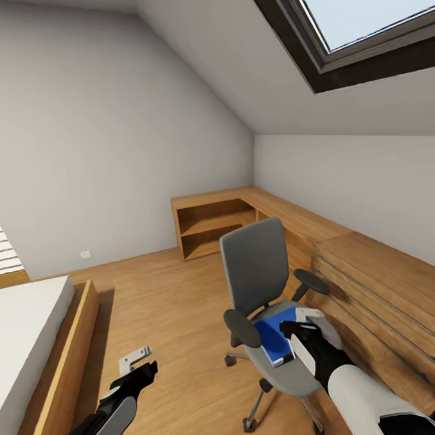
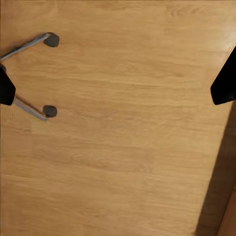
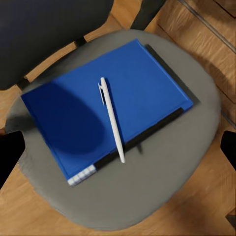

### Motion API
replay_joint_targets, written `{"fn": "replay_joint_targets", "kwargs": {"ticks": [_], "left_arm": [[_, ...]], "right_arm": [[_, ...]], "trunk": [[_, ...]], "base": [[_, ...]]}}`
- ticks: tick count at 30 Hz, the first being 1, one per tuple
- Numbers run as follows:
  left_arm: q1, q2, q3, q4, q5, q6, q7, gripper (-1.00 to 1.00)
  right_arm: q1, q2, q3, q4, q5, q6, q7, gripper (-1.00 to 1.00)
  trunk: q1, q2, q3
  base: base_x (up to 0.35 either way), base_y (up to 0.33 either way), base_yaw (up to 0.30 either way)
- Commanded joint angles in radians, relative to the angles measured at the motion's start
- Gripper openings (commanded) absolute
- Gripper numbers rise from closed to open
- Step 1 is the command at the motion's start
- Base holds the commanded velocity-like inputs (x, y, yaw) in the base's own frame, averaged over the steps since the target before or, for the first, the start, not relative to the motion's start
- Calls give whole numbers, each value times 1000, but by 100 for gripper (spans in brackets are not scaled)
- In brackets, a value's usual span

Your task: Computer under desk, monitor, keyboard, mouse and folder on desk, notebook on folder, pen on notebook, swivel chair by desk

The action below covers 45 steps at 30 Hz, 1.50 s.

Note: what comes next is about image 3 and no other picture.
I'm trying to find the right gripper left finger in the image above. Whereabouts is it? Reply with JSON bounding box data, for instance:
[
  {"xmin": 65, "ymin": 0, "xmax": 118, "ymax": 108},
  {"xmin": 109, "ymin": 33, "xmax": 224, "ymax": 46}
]
[{"xmin": 0, "ymin": 131, "xmax": 26, "ymax": 189}]

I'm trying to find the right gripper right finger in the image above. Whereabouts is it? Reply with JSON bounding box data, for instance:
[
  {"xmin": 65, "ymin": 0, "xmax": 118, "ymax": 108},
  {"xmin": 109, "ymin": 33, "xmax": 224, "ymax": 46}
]
[{"xmin": 220, "ymin": 131, "xmax": 236, "ymax": 170}]

